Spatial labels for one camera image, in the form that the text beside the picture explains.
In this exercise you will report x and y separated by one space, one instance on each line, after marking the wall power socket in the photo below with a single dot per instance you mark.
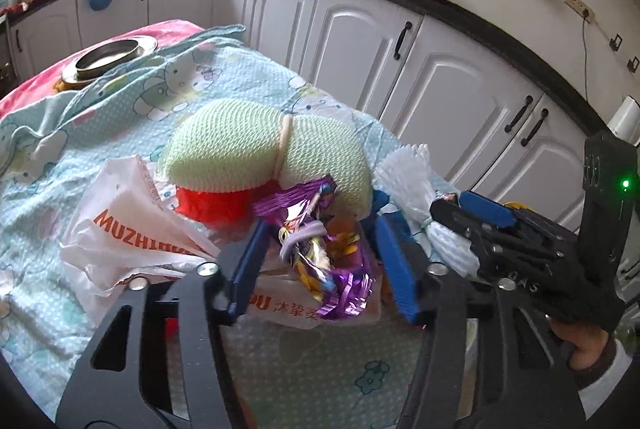
580 8

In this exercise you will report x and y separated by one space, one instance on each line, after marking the white electric kettle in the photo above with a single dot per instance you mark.
625 123

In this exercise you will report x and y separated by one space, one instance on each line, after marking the black kitchen countertop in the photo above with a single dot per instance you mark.
494 38

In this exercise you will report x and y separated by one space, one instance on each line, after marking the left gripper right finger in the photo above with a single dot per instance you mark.
402 260

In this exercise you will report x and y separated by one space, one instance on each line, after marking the right hand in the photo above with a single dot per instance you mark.
589 342

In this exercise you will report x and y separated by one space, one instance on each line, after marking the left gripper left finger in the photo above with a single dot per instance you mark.
247 256

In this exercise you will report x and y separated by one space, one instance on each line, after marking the white mesh bundle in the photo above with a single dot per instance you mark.
407 177

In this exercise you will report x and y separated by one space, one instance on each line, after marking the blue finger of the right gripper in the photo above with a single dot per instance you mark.
488 211

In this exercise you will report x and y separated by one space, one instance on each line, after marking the green knitted sponge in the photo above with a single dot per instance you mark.
233 145

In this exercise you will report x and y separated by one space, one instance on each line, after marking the cartoon print bed sheet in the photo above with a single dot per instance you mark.
293 372

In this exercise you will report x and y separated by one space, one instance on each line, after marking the white MUZHI plastic bag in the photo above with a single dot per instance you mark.
121 230

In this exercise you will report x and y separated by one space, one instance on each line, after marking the pink blanket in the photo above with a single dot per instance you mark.
42 84

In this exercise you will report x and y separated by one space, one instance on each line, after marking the red mesh scrubber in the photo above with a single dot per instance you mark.
222 208

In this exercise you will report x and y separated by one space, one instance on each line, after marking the purple foil snack wrapper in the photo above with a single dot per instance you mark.
327 252

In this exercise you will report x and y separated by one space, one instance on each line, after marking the metal bowl on plate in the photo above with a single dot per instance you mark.
103 58

